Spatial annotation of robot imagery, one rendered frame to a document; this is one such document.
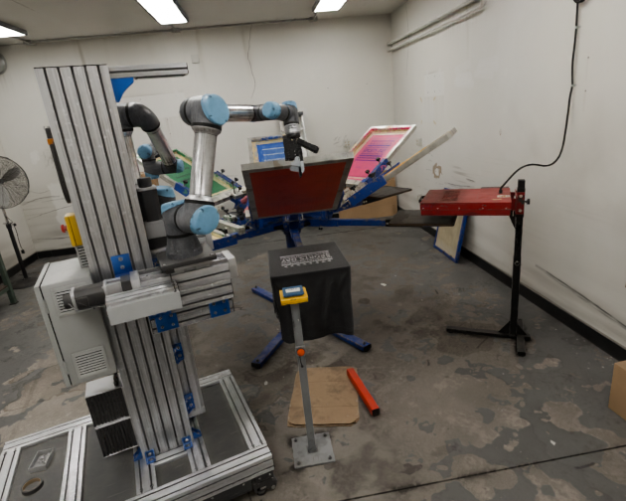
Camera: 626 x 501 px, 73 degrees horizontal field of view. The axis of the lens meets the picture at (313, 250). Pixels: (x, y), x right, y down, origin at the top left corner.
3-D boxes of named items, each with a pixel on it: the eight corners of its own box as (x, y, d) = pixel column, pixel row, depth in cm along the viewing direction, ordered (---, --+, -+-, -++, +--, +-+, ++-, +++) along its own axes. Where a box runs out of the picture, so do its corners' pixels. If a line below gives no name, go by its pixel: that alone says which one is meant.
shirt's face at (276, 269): (350, 266, 235) (350, 265, 235) (270, 277, 231) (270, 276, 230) (334, 242, 280) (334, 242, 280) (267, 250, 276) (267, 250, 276)
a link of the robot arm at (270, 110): (255, 119, 196) (272, 122, 205) (273, 117, 189) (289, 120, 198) (255, 101, 195) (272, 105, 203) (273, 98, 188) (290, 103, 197)
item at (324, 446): (335, 461, 227) (318, 298, 197) (294, 469, 225) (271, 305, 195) (328, 432, 248) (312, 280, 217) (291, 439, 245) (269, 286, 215)
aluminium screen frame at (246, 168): (354, 157, 221) (353, 151, 222) (241, 170, 215) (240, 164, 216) (336, 209, 297) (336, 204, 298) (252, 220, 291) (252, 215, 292)
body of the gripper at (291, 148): (285, 162, 207) (282, 137, 207) (303, 160, 208) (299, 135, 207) (286, 159, 199) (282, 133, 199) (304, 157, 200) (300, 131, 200)
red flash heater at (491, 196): (514, 202, 312) (515, 185, 308) (517, 218, 272) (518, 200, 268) (429, 202, 335) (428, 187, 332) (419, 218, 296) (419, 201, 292)
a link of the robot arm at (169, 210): (183, 226, 186) (177, 196, 182) (203, 229, 178) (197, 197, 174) (159, 234, 178) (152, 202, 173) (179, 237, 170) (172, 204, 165)
